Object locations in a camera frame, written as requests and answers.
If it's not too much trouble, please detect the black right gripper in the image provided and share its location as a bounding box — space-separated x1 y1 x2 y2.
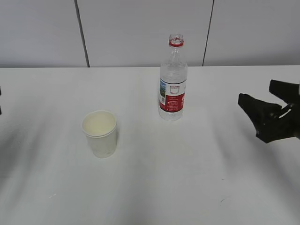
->
238 80 300 143

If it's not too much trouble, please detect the clear plastic water bottle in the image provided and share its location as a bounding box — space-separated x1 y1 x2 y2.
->
158 34 188 121

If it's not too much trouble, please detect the white paper cup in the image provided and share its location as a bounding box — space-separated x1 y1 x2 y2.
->
82 110 117 158

